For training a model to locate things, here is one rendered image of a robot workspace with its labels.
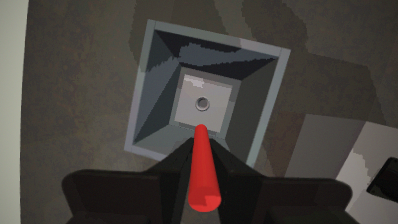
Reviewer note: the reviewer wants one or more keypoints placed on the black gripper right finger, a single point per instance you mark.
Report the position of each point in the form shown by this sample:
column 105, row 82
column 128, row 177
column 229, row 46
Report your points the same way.
column 246, row 194

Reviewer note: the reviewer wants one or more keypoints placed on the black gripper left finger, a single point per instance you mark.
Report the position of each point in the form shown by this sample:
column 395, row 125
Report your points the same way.
column 158, row 192

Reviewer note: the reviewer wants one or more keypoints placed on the red peg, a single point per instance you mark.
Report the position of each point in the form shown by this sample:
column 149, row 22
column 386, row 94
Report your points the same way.
column 204, row 193

